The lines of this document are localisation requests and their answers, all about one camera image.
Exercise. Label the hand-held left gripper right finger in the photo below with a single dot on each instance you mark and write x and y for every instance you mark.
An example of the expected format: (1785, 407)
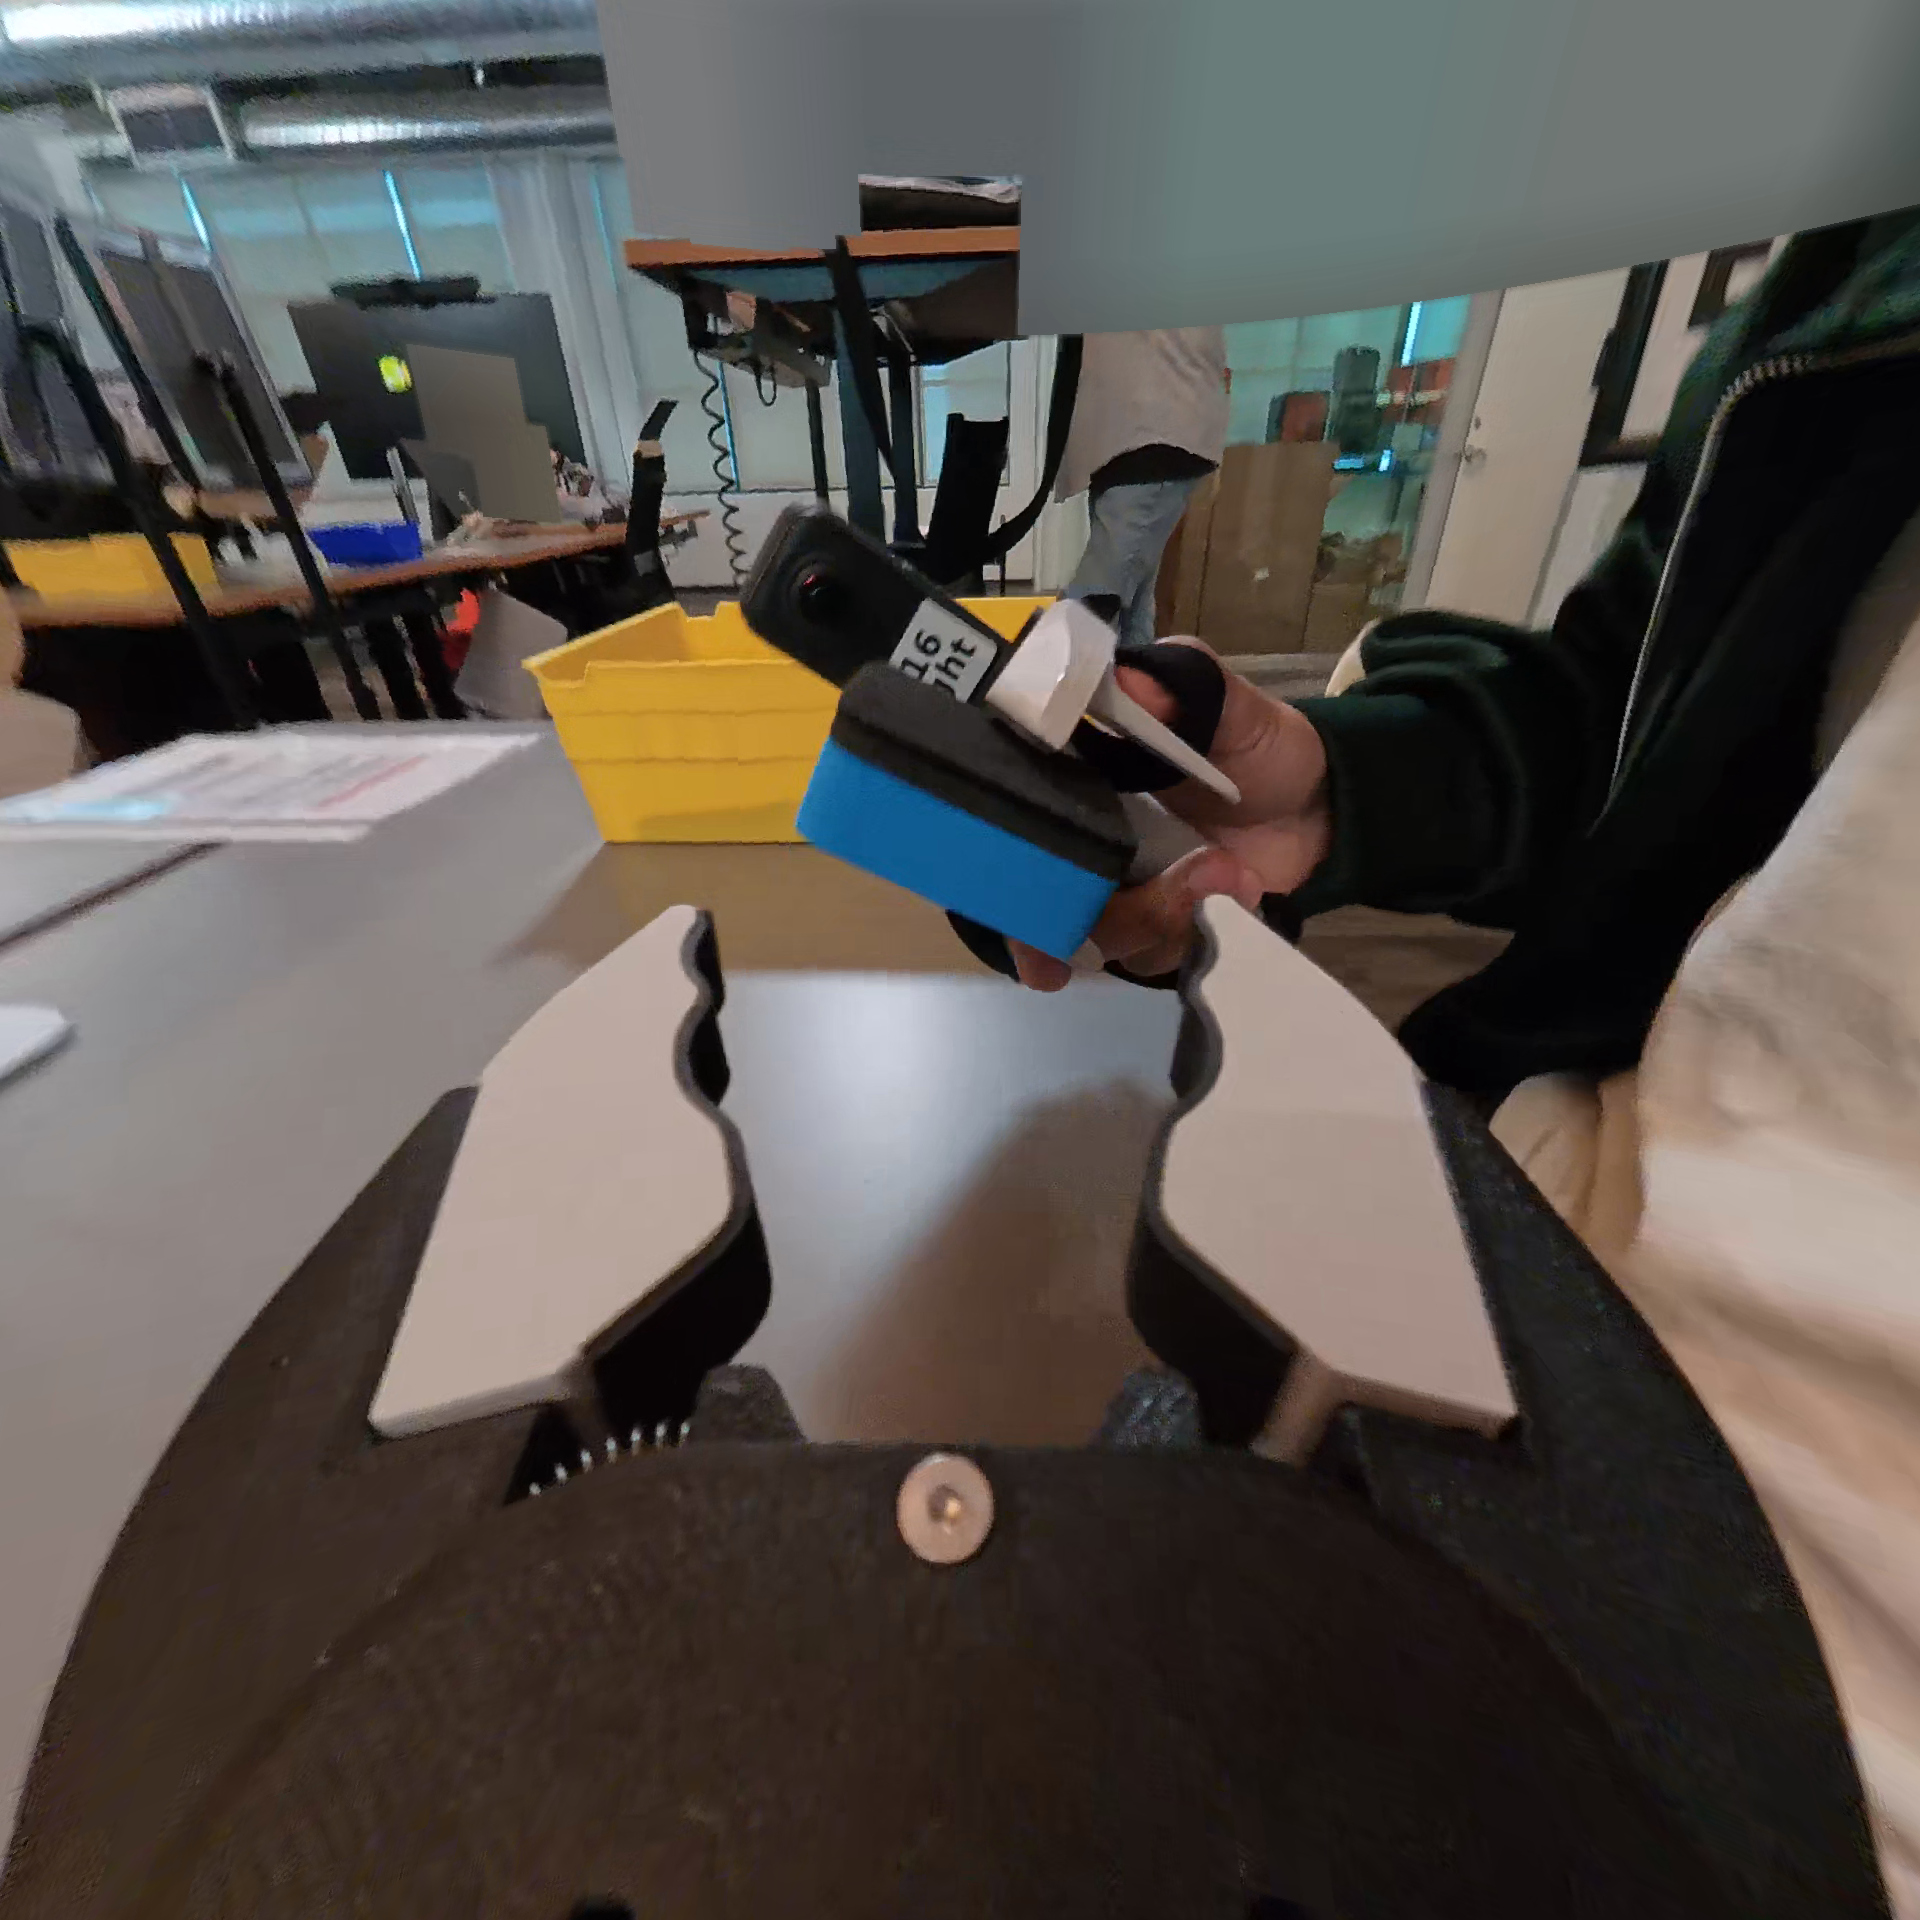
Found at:
(1319, 1201)

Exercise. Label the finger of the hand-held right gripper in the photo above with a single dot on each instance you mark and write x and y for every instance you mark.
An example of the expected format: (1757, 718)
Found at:
(1059, 675)

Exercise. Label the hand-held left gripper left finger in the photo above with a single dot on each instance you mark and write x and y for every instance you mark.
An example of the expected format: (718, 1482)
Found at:
(579, 1170)

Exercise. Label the blue whiteboard eraser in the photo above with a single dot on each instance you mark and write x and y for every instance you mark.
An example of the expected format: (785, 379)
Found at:
(961, 856)

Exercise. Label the person's right forearm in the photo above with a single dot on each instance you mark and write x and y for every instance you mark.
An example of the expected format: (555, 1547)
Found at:
(1471, 781)

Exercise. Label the white flat object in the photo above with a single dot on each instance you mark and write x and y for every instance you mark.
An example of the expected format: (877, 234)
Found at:
(28, 1038)

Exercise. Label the person's right hand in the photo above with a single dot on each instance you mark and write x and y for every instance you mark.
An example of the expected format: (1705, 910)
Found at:
(1276, 781)

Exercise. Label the large yellow plastic bin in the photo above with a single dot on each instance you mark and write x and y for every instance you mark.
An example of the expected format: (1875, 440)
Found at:
(675, 721)

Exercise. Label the black office chair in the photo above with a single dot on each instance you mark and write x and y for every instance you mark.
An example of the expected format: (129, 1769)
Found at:
(649, 510)

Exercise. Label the brown cardboard boxes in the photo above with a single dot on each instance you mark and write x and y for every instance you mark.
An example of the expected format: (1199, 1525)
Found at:
(1276, 541)

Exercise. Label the raised standing desk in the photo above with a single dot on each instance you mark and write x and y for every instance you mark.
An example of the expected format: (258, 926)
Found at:
(839, 263)

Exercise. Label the long wooden workbench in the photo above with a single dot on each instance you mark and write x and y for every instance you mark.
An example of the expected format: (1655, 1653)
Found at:
(495, 547)

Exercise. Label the brown cardboard sheet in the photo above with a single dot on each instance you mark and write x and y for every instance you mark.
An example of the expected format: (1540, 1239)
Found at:
(481, 435)

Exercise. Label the blue storage bin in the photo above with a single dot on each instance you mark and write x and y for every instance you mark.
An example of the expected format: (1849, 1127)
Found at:
(370, 543)

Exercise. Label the cream cloth garment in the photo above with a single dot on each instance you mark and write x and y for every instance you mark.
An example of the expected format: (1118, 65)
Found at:
(1799, 1201)

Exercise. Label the white door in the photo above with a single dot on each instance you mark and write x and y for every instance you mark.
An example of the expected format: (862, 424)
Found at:
(1500, 451)

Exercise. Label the printed paper stack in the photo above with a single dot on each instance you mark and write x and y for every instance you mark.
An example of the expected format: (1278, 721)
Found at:
(254, 781)

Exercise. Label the black computer monitor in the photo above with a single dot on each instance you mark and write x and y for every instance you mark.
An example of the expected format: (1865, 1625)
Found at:
(340, 422)

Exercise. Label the small yellow storage bin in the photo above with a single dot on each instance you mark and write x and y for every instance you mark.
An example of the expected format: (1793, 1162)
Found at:
(90, 563)

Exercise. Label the silver ceiling duct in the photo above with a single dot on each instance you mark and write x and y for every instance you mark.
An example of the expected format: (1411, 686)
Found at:
(300, 37)

